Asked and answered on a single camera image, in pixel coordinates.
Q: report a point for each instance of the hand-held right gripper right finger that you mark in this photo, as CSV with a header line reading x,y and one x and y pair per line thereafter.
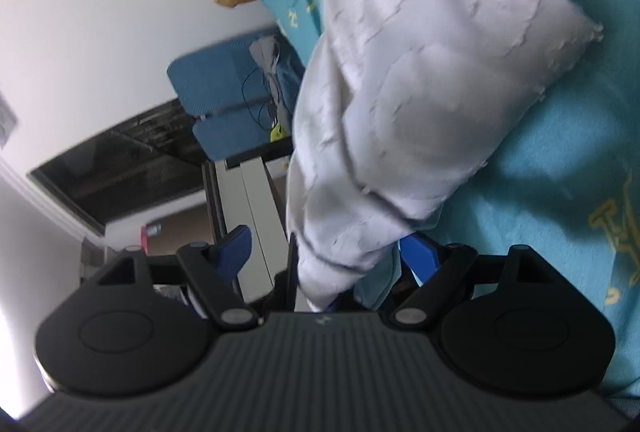
x,y
419,257

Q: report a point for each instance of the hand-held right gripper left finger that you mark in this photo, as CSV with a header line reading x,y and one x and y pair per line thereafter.
x,y
235,252

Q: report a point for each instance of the white t-shirt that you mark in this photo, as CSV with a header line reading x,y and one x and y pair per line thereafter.
x,y
425,87

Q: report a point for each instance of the white desk with black legs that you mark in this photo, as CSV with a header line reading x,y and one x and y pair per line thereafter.
x,y
255,212

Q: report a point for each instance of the cardboard box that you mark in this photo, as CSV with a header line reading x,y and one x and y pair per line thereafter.
x,y
175,227

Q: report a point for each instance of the pink item on refrigerator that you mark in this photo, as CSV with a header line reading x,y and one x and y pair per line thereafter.
x,y
144,239

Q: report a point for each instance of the blue covered chair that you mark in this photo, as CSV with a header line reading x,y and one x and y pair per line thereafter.
x,y
225,137
215,72

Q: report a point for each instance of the yellow-green toy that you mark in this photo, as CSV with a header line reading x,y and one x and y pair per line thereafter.
x,y
276,132

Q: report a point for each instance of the dark barred window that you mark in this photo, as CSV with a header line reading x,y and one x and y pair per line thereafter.
x,y
125,162

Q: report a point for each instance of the teal patterned bed sheet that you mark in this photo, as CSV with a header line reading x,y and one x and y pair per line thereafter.
x,y
575,137

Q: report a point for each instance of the grey cloth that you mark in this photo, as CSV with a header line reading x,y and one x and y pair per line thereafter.
x,y
265,57

